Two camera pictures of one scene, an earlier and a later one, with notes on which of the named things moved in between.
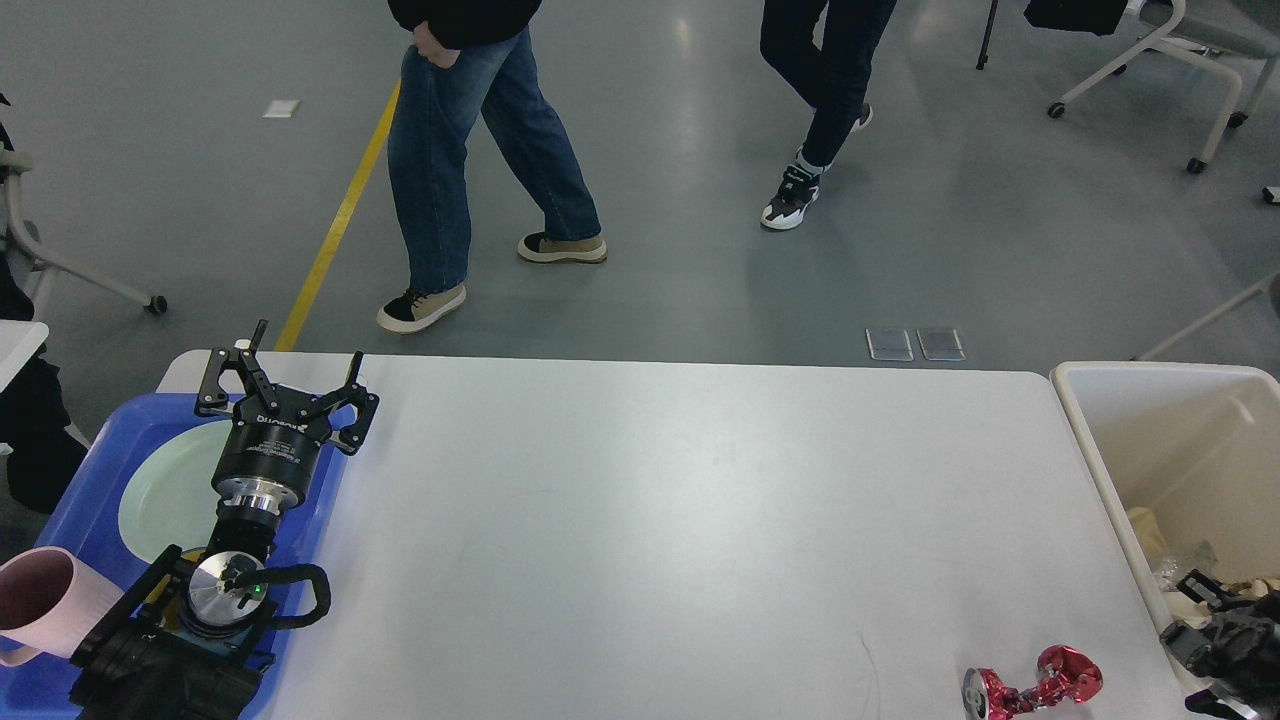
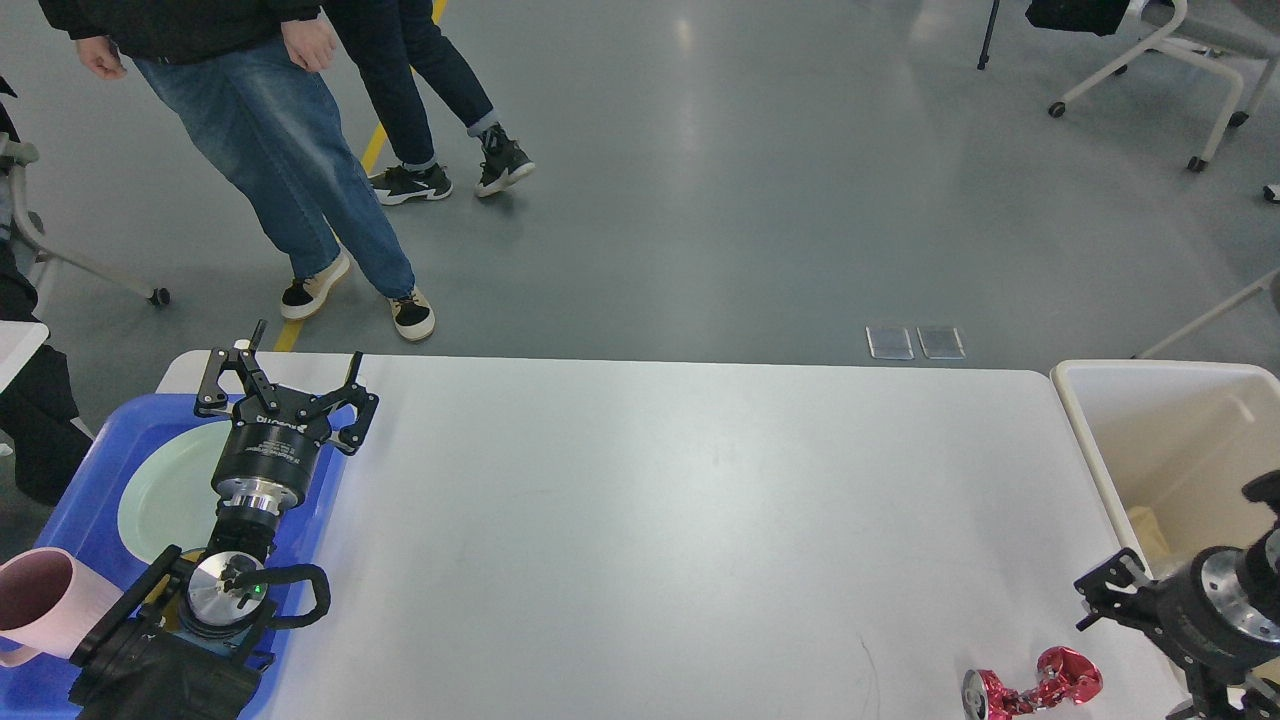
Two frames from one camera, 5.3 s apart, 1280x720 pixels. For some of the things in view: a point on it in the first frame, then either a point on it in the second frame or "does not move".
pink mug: [51, 602] does not move
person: [464, 59] -> [244, 78]
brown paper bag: [1148, 531] does not move
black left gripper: [271, 451] does not move
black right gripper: [1244, 644] -> [1222, 612]
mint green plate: [166, 498] does not move
